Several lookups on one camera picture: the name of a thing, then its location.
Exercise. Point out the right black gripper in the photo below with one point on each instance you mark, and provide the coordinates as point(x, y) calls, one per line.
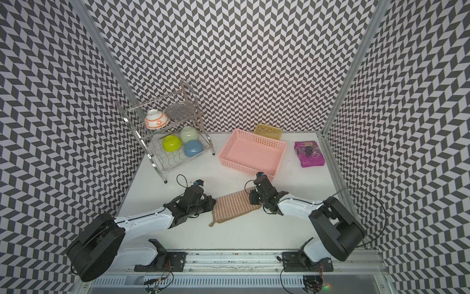
point(252, 196)

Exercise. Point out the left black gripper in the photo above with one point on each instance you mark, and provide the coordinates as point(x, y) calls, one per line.
point(208, 199)

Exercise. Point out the striped beige square dishcloth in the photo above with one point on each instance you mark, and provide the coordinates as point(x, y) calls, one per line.
point(232, 206)

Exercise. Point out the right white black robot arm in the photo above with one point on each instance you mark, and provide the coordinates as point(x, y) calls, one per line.
point(339, 232)

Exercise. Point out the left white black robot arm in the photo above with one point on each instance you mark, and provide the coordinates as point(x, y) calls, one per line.
point(109, 242)

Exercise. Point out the pink perforated plastic basket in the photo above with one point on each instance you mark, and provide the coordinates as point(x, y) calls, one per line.
point(250, 153)

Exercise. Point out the blue bowl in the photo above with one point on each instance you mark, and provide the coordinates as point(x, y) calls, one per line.
point(193, 148)

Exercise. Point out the purple snack packet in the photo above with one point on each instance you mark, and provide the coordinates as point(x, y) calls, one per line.
point(309, 154)

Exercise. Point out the lime green bowl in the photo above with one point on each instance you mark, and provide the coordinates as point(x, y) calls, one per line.
point(171, 143)

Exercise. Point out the yellow plastic container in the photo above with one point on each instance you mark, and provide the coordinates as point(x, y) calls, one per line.
point(268, 131)

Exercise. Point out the pale green bowl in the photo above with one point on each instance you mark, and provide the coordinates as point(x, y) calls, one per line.
point(188, 133)

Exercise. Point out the metal two-tier dish rack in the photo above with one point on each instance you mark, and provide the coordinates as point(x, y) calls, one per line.
point(151, 140)

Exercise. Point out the white orange patterned bowl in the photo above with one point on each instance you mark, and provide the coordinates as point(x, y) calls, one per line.
point(156, 119)

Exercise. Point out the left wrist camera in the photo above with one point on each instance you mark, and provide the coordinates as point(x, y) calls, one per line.
point(199, 183)

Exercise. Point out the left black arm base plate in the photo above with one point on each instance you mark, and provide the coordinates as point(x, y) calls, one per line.
point(170, 261)

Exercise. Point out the aluminium front mounting rail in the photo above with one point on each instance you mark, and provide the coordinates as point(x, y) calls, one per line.
point(204, 261)

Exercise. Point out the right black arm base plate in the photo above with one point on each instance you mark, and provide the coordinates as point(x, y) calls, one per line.
point(299, 262)

